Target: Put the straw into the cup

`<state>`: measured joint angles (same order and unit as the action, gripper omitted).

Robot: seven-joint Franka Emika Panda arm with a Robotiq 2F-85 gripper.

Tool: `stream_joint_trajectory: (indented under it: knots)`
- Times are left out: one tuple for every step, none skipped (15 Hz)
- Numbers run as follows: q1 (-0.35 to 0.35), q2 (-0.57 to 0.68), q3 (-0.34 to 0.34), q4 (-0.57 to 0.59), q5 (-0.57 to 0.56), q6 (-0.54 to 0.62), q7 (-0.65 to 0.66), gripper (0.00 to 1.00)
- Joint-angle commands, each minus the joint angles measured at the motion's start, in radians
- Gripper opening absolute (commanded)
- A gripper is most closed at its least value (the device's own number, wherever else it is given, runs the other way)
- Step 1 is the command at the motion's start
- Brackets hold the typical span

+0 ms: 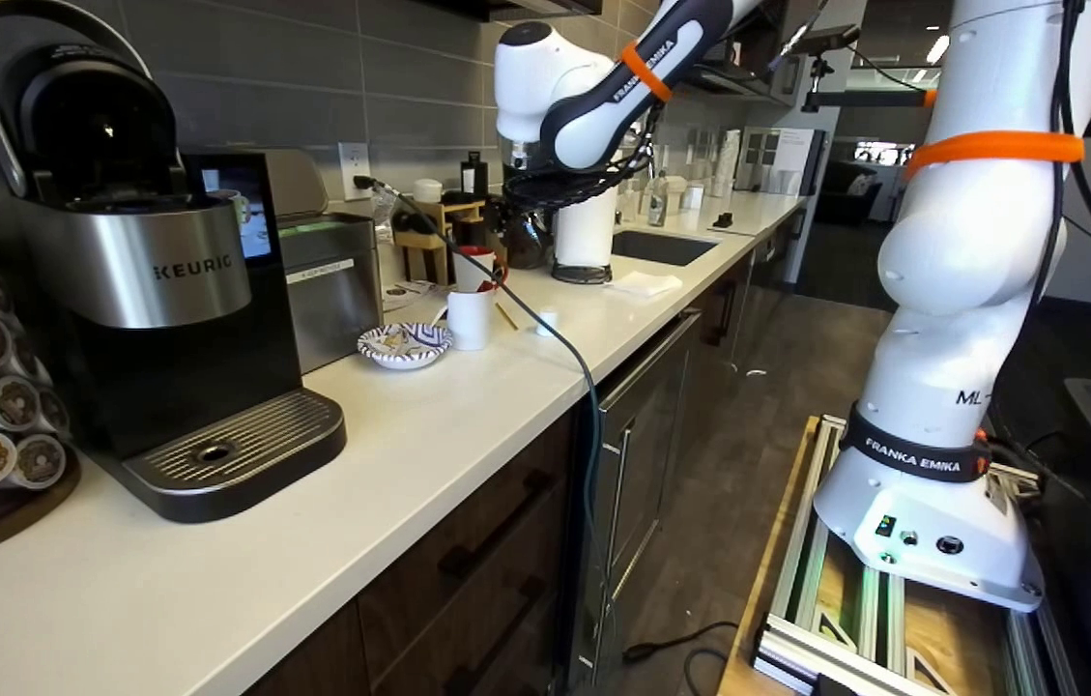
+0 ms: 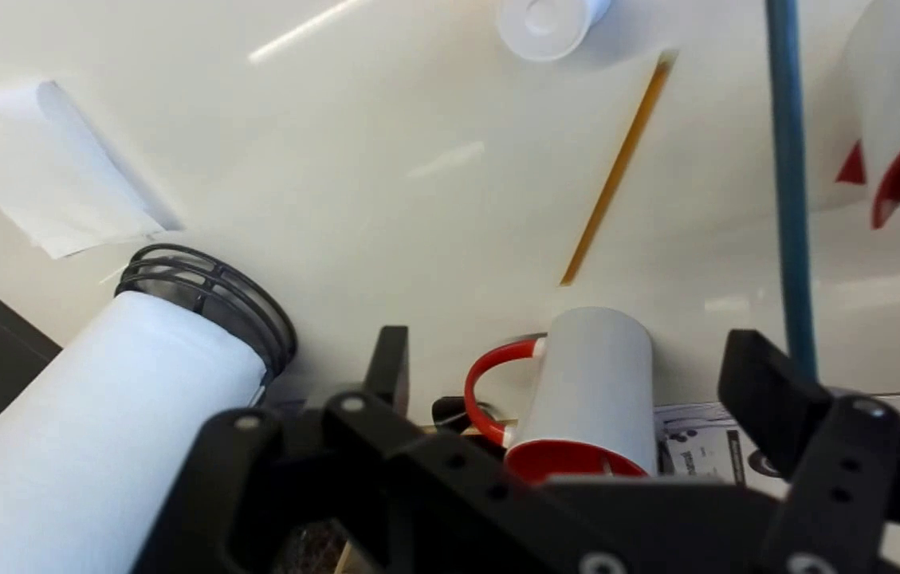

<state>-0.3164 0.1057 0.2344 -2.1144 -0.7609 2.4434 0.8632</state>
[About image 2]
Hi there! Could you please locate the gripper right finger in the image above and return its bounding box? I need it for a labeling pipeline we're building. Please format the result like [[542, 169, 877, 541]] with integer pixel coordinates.
[[719, 329, 900, 574]]

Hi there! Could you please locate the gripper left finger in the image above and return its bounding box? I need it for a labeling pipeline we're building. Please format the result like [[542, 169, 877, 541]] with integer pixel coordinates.
[[135, 325, 618, 574]]

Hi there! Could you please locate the blue straw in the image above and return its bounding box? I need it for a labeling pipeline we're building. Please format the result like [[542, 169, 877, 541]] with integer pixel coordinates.
[[764, 0, 819, 383]]

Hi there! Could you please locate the yellow straw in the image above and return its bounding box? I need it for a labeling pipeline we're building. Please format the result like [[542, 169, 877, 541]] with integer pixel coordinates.
[[559, 52, 678, 287]]

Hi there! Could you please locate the white plastic cup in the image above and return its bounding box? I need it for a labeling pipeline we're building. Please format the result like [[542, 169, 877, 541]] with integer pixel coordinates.
[[496, 0, 612, 63]]

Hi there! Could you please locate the printed paper sheet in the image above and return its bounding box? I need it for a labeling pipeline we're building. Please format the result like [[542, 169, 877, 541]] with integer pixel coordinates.
[[653, 389, 900, 489]]

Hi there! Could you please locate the paper towel roll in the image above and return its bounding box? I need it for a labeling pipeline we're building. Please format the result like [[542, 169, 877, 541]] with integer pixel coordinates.
[[0, 290, 271, 574]]

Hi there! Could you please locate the white paper sheet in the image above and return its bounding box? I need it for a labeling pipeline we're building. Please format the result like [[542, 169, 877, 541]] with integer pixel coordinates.
[[0, 79, 182, 260]]

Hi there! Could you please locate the white mug with red handle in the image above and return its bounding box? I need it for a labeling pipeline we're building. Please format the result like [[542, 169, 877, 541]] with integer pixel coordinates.
[[464, 307, 658, 484]]

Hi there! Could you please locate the black wire towel holder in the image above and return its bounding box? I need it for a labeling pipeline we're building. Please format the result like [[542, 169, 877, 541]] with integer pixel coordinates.
[[115, 243, 298, 385]]

